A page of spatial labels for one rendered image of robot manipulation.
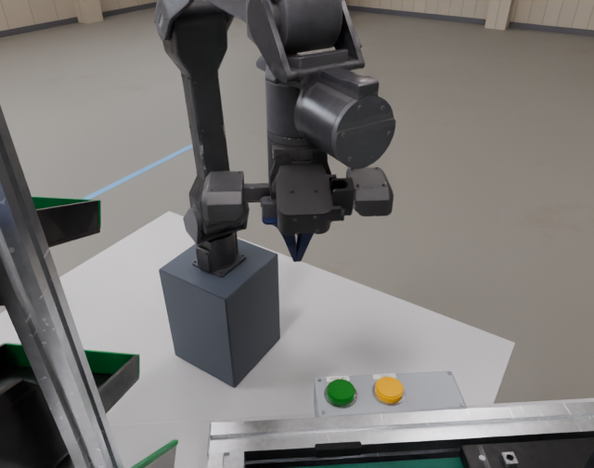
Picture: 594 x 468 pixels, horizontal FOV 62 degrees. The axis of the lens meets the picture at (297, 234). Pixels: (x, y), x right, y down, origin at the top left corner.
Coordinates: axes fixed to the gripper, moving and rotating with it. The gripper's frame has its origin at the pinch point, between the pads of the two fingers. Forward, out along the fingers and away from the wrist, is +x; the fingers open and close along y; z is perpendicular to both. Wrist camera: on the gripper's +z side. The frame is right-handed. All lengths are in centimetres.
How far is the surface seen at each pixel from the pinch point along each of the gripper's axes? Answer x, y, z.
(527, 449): 28.0, 28.8, 9.2
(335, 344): 39.4, 8.5, -20.8
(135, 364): 4.5, -15.2, 13.3
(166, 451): 20.7, -15.1, 11.5
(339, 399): 28.0, 5.9, 0.3
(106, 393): 2.1, -16.0, 18.2
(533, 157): 127, 191, -278
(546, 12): 105, 406, -707
